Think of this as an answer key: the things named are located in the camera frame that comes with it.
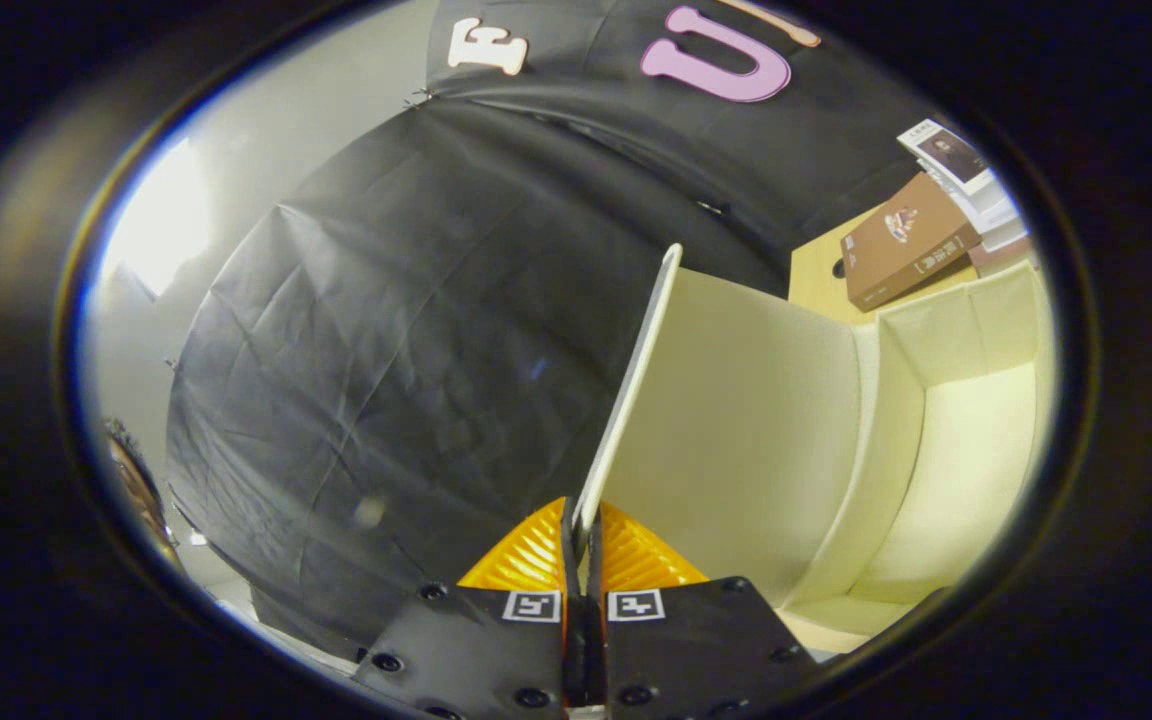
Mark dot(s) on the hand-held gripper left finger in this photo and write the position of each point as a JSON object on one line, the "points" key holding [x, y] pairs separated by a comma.
{"points": [[496, 650]]}

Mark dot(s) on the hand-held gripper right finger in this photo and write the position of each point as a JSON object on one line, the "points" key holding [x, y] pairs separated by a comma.
{"points": [[696, 650]]}

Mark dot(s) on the beige fabric storage box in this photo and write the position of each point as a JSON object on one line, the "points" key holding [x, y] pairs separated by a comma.
{"points": [[736, 400]]}

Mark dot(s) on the black backdrop cloth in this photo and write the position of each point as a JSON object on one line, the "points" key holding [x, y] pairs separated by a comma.
{"points": [[386, 350]]}

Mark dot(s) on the brown book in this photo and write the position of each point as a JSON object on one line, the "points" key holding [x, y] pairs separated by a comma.
{"points": [[906, 240]]}

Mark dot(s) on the grey book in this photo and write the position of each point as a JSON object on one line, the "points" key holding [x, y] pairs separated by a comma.
{"points": [[1004, 252]]}

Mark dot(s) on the plain white book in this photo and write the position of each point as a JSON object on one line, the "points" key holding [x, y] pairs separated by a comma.
{"points": [[994, 212]]}

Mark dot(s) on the white book with portrait cover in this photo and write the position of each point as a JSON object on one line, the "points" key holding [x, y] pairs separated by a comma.
{"points": [[951, 155]]}

